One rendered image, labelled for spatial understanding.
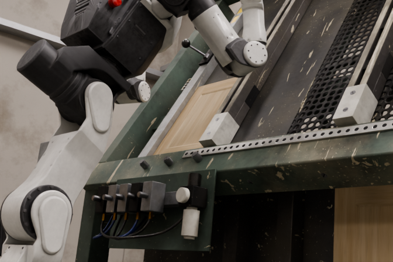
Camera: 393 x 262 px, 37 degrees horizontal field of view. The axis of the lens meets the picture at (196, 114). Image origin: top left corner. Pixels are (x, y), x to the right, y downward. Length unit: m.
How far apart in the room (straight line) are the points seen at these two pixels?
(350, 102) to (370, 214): 0.32
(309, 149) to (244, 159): 0.23
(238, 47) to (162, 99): 0.90
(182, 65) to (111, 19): 0.99
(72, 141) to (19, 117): 4.23
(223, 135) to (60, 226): 0.63
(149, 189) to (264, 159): 0.38
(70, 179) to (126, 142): 0.82
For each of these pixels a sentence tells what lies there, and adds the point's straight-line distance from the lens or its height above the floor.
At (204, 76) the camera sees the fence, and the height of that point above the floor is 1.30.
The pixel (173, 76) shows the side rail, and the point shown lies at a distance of 2.61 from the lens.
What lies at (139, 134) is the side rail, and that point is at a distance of 2.44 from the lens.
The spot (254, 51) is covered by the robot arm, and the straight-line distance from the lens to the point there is 1.71.
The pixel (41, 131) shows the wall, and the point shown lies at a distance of 5.88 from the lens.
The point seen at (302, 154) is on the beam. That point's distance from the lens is 1.55.
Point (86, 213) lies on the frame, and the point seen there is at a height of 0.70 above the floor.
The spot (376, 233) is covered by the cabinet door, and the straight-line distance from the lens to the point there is 1.67.
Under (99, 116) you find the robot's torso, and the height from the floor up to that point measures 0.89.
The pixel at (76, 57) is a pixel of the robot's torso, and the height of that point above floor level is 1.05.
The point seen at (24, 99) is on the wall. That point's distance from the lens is 5.87.
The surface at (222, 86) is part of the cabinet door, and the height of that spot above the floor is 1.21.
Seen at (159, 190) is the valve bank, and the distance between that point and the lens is 1.80.
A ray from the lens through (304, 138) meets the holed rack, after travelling 1.59.
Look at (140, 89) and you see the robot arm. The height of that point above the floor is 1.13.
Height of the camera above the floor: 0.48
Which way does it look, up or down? 16 degrees up
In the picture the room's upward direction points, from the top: 5 degrees clockwise
